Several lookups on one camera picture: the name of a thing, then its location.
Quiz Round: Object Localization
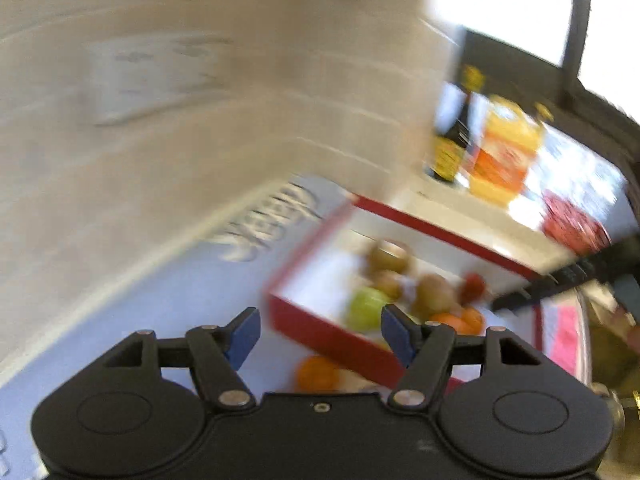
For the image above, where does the green apple front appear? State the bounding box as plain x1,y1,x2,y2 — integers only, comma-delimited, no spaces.
345,287,392,333

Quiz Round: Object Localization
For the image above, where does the brown kiwi without sticker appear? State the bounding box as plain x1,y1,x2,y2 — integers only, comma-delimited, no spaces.
409,273,461,321

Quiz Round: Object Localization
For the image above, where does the striped brown round fruit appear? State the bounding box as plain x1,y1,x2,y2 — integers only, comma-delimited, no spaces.
372,270,404,301

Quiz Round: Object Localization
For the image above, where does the mandarin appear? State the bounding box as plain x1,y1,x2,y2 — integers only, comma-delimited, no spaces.
430,307,486,336

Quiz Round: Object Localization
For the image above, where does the small brown round fruit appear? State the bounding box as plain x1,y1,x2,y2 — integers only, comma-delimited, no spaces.
367,238,413,274

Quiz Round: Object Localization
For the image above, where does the red strawberry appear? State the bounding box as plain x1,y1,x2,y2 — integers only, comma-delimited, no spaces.
458,273,487,306

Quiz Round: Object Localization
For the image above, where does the large orange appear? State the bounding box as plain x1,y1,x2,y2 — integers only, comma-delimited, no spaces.
294,356,358,393

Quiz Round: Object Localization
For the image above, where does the person right hand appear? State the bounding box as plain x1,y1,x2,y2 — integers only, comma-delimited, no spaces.
612,306,640,354

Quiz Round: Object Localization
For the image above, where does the red patterned package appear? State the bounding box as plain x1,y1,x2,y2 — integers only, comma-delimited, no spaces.
541,192,611,256

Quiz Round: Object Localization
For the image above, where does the blue sleep tight mat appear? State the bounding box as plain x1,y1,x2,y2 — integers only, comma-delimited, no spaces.
0,173,402,480

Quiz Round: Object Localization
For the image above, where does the red white cardboard box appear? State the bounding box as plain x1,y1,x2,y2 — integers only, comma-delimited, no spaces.
266,197,544,387

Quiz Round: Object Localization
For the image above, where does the yellow detergent bottle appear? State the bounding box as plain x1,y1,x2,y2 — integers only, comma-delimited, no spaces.
469,94,553,208

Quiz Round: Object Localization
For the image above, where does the dark soy sauce bottle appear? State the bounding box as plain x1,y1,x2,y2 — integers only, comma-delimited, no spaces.
428,64,485,185

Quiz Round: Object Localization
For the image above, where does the dark window frame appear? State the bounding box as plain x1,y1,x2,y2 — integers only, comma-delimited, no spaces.
459,0,639,198

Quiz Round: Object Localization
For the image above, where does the white wall socket left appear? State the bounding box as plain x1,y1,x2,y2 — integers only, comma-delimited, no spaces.
87,30,234,126

